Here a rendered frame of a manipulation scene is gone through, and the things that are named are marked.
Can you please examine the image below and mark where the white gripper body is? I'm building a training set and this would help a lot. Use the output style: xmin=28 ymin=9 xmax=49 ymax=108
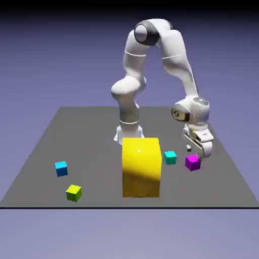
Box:
xmin=182 ymin=126 xmax=213 ymax=158

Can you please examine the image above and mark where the small magenta cube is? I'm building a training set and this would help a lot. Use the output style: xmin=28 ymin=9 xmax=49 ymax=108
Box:
xmin=185 ymin=154 xmax=201 ymax=172

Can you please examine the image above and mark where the small teal cube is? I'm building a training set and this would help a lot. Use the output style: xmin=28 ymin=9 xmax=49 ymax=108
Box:
xmin=163 ymin=151 xmax=177 ymax=165

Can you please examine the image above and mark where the small yellow-green cube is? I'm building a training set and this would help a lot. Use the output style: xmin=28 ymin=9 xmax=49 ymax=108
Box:
xmin=65 ymin=184 xmax=82 ymax=202

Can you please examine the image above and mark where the small blue cube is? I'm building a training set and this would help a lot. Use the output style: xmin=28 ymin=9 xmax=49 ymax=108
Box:
xmin=54 ymin=161 xmax=69 ymax=178

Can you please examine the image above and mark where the large yellow box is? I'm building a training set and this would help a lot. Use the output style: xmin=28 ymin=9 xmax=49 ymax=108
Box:
xmin=122 ymin=137 xmax=162 ymax=198

